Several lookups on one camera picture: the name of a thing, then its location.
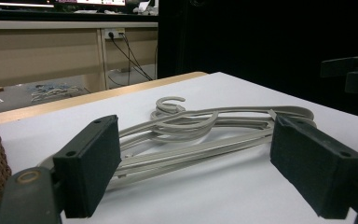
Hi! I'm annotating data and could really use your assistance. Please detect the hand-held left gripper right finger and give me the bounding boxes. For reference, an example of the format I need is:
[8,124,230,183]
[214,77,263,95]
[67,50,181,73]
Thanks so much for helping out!
[269,113,358,220]

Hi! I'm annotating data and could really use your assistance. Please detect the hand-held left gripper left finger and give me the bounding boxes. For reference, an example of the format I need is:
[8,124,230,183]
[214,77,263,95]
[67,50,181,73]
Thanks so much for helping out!
[52,114,122,219]

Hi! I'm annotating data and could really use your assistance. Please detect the black curtain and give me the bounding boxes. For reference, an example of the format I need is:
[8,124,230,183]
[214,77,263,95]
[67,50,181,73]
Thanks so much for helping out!
[157,0,358,121]

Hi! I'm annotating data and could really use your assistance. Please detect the pile of hangers on floor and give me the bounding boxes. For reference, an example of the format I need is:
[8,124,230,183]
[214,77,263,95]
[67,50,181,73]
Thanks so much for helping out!
[27,82,83,104]

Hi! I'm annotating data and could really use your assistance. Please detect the beige wooden desk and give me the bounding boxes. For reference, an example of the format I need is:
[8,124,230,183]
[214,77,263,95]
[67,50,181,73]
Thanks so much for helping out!
[0,20,159,91]

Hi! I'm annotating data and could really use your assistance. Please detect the computer monitor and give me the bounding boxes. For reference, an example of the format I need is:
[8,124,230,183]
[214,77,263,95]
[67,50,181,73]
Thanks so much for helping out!
[55,0,127,7]

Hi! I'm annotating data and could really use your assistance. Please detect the white clutter on desk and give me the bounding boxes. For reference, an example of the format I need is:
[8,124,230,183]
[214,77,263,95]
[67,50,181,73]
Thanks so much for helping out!
[132,0,159,17]

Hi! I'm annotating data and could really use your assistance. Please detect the black power cable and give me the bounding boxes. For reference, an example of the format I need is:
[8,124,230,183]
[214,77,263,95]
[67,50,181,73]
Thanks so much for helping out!
[119,32,154,82]
[107,32,154,82]

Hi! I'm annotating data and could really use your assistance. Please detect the white wall power outlet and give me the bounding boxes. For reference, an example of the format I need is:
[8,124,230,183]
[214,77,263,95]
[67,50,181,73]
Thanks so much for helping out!
[103,28,126,40]

